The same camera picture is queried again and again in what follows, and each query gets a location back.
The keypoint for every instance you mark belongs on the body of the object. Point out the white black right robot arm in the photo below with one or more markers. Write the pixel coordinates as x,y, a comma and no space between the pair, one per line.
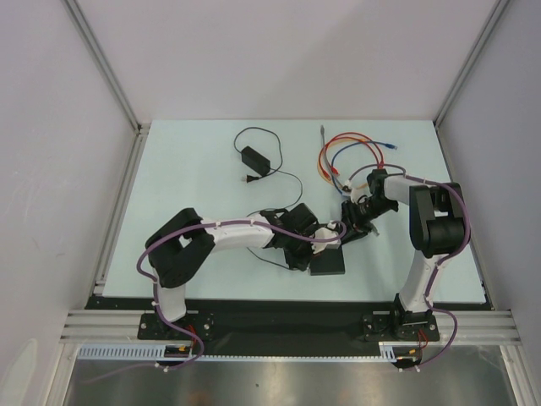
439,229

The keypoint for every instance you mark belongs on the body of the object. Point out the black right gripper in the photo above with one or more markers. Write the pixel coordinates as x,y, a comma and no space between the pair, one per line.
352,217

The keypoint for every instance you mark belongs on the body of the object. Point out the aluminium frame post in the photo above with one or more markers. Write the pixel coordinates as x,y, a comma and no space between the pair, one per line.
103,65
482,40

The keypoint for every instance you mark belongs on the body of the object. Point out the black network switch box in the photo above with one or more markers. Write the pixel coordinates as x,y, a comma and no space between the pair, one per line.
327,263

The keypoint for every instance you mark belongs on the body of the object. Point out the aluminium front frame rail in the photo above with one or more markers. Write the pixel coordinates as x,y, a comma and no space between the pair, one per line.
121,326

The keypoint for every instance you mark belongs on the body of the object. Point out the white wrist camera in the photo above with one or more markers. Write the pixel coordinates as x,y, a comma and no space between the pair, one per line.
355,193
325,239

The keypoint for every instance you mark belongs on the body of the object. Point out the white slotted cable duct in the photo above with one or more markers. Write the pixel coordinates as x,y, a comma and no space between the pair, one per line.
173,353

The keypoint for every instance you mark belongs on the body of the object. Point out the left aluminium frame post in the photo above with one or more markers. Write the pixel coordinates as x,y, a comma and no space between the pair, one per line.
103,65

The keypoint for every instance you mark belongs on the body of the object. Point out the right aluminium frame post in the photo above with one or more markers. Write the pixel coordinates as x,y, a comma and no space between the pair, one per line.
482,40

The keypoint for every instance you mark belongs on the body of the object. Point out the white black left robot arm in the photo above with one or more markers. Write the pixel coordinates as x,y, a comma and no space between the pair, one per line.
177,250

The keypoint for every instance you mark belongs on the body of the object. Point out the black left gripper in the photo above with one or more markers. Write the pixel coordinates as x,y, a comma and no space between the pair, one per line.
302,262

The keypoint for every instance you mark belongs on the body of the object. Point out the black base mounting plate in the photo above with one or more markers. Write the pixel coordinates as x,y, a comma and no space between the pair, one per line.
287,328

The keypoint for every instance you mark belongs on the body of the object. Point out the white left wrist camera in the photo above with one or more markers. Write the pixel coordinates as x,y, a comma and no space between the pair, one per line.
325,239

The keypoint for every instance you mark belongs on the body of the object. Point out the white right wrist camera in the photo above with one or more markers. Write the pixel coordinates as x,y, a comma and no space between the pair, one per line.
355,193

